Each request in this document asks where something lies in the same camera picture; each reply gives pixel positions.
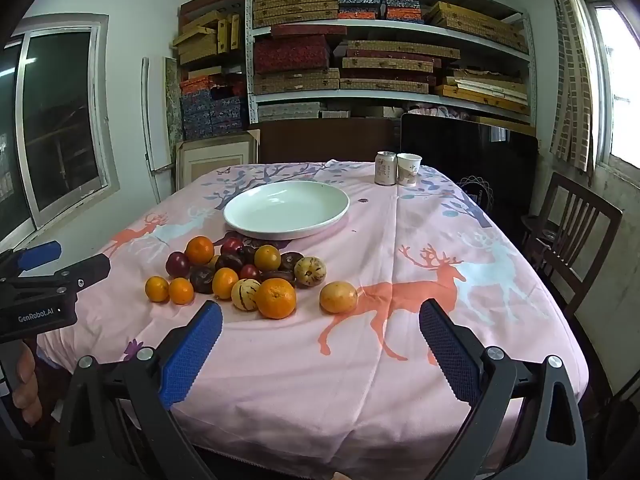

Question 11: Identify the dark wooden chair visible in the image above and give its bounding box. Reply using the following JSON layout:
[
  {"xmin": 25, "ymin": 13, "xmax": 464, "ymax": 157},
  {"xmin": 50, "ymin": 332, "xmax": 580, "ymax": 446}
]
[{"xmin": 520, "ymin": 171, "xmax": 624, "ymax": 311}]

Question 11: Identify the dark maroon box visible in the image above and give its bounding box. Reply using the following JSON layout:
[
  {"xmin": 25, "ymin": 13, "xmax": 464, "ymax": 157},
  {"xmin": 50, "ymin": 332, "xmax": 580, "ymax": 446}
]
[{"xmin": 210, "ymin": 74, "xmax": 247, "ymax": 102}]

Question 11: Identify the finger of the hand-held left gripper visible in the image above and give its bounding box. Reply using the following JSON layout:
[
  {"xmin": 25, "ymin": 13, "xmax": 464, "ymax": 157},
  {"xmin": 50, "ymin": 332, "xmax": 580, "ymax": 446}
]
[
  {"xmin": 0, "ymin": 241, "xmax": 62, "ymax": 281},
  {"xmin": 10, "ymin": 253, "xmax": 112, "ymax": 302}
]

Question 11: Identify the checkered curtain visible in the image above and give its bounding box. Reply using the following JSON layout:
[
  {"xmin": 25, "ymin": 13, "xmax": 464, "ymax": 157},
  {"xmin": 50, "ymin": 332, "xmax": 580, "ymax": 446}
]
[{"xmin": 542, "ymin": 0, "xmax": 610, "ymax": 172}]

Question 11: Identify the dark red flat box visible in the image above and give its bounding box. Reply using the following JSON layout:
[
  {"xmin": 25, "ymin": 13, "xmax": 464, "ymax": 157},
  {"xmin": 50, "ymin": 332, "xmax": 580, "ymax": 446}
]
[{"xmin": 270, "ymin": 23, "xmax": 348, "ymax": 37}]

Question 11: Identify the large orange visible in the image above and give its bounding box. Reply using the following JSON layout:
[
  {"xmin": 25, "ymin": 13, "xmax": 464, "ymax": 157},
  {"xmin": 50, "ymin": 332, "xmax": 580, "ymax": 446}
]
[{"xmin": 256, "ymin": 277, "xmax": 297, "ymax": 320}]

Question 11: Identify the small orange mandarin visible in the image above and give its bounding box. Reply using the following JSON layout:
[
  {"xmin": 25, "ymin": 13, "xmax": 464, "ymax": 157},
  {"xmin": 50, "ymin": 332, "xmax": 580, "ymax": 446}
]
[
  {"xmin": 212, "ymin": 267, "xmax": 239, "ymax": 301},
  {"xmin": 168, "ymin": 277, "xmax": 195, "ymax": 305},
  {"xmin": 145, "ymin": 276, "xmax": 170, "ymax": 303},
  {"xmin": 185, "ymin": 236, "xmax": 216, "ymax": 266}
]

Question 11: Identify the grey patterned box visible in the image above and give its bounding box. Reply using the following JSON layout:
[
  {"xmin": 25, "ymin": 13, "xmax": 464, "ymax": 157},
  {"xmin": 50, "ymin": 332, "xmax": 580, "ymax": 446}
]
[{"xmin": 256, "ymin": 101, "xmax": 327, "ymax": 122}]

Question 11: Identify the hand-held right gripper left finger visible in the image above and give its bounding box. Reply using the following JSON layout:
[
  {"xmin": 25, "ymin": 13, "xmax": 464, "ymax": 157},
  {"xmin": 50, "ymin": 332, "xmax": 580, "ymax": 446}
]
[{"xmin": 54, "ymin": 300, "xmax": 224, "ymax": 480}]

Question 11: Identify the dark brown box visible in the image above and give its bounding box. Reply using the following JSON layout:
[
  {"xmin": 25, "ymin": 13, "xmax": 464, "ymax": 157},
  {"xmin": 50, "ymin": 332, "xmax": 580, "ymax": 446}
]
[{"xmin": 179, "ymin": 0, "xmax": 247, "ymax": 26}]

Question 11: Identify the large dark red plum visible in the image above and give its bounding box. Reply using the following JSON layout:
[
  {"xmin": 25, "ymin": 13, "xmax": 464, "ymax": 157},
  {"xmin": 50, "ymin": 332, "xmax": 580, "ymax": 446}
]
[{"xmin": 165, "ymin": 252, "xmax": 191, "ymax": 279}]

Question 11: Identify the pink cloth bundle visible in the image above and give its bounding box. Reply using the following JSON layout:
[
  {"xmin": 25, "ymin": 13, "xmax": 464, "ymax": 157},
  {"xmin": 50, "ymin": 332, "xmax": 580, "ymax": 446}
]
[{"xmin": 404, "ymin": 101, "xmax": 457, "ymax": 117}]

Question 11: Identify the stack of tan woven boxes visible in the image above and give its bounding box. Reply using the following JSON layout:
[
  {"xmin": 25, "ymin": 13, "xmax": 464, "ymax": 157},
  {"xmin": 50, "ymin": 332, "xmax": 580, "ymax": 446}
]
[
  {"xmin": 252, "ymin": 68, "xmax": 342, "ymax": 96},
  {"xmin": 252, "ymin": 0, "xmax": 342, "ymax": 27},
  {"xmin": 424, "ymin": 1, "xmax": 529, "ymax": 54}
]

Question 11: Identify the white round plate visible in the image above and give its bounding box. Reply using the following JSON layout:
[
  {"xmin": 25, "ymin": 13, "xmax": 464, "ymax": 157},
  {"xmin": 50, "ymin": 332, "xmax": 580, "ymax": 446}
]
[{"xmin": 223, "ymin": 181, "xmax": 350, "ymax": 241}]

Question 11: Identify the white drink can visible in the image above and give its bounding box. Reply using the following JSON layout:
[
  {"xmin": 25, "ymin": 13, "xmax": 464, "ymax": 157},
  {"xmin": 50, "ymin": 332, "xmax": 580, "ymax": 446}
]
[{"xmin": 375, "ymin": 151, "xmax": 398, "ymax": 186}]

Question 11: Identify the sliding glass window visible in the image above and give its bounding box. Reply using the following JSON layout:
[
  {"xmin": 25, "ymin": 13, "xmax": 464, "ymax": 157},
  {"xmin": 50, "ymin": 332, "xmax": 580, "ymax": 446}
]
[{"xmin": 0, "ymin": 13, "xmax": 122, "ymax": 243}]

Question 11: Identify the white leaning board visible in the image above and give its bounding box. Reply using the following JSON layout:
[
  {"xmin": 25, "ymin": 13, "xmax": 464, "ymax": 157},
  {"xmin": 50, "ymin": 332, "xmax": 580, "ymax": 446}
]
[{"xmin": 141, "ymin": 56, "xmax": 176, "ymax": 202}]

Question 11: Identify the stack of woven flat boxes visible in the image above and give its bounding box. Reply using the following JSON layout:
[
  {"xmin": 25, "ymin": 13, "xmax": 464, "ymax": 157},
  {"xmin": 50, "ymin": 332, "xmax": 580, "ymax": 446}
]
[{"xmin": 340, "ymin": 39, "xmax": 462, "ymax": 95}]

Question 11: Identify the large red patterned box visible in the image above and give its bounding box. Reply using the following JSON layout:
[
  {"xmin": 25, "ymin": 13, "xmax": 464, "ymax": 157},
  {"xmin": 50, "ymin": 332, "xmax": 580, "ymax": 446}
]
[{"xmin": 253, "ymin": 35, "xmax": 332, "ymax": 76}]

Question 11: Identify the white paper cup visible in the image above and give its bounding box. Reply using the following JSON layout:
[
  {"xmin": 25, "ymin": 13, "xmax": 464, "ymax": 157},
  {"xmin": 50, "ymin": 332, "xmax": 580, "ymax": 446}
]
[{"xmin": 396, "ymin": 153, "xmax": 423, "ymax": 187}]

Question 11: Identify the bright window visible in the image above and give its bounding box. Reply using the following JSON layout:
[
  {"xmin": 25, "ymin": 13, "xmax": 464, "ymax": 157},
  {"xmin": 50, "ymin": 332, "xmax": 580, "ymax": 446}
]
[{"xmin": 580, "ymin": 0, "xmax": 640, "ymax": 168}]

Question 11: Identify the dark brown wooden panel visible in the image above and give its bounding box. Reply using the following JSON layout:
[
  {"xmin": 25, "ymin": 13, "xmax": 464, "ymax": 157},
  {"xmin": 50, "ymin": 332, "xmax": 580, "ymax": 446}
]
[{"xmin": 256, "ymin": 118, "xmax": 402, "ymax": 166}]

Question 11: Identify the black glossy panel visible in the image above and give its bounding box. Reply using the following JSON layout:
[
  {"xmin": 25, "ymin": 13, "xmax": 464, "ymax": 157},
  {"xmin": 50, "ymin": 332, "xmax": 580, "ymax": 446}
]
[{"xmin": 399, "ymin": 112, "xmax": 540, "ymax": 243}]

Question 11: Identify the pink deer print tablecloth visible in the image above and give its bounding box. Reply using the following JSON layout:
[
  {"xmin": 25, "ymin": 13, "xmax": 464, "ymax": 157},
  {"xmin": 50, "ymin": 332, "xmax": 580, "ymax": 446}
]
[{"xmin": 37, "ymin": 160, "xmax": 588, "ymax": 476}]

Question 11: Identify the stack of yellow flat boxes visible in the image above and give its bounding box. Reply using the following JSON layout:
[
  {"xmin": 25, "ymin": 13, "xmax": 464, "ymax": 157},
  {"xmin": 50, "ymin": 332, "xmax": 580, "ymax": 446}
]
[{"xmin": 434, "ymin": 66, "xmax": 531, "ymax": 111}]

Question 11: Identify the cardboard boxed wooden frame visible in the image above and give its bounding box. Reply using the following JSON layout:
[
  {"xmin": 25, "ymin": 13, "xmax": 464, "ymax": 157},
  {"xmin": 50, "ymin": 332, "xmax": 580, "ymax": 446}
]
[{"xmin": 175, "ymin": 129, "xmax": 262, "ymax": 195}]

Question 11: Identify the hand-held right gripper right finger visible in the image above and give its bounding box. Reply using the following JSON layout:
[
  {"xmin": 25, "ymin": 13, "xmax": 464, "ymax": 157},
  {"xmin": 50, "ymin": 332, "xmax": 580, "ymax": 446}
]
[{"xmin": 419, "ymin": 299, "xmax": 588, "ymax": 480}]

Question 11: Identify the stack of blue floral boxes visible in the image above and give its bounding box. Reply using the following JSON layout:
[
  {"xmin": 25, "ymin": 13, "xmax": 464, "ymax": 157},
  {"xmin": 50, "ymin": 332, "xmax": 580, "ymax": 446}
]
[{"xmin": 180, "ymin": 91, "xmax": 249, "ymax": 142}]

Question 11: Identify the striped pepino melon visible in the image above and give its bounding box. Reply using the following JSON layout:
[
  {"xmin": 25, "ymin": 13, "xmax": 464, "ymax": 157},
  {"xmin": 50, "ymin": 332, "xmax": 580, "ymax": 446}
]
[
  {"xmin": 294, "ymin": 256, "xmax": 327, "ymax": 288},
  {"xmin": 231, "ymin": 279, "xmax": 262, "ymax": 311}
]

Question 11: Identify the green mottled panel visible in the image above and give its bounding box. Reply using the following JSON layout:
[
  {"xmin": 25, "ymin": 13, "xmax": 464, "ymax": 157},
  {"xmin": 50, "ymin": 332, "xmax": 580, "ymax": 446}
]
[{"xmin": 165, "ymin": 57, "xmax": 186, "ymax": 142}]

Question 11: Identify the person's left hand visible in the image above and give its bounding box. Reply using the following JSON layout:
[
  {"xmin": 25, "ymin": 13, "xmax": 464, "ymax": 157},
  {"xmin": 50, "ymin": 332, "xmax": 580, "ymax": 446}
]
[{"xmin": 12, "ymin": 346, "xmax": 44, "ymax": 429}]

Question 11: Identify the stack of yellow woven boxes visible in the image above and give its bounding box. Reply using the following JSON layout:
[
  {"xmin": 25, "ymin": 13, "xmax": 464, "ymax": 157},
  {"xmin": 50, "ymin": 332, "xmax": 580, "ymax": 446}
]
[{"xmin": 172, "ymin": 10, "xmax": 242, "ymax": 66}]

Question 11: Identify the white metal shelf rack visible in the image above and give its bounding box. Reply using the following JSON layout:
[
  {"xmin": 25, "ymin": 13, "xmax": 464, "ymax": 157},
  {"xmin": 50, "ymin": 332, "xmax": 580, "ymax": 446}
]
[{"xmin": 245, "ymin": 0, "xmax": 538, "ymax": 126}]

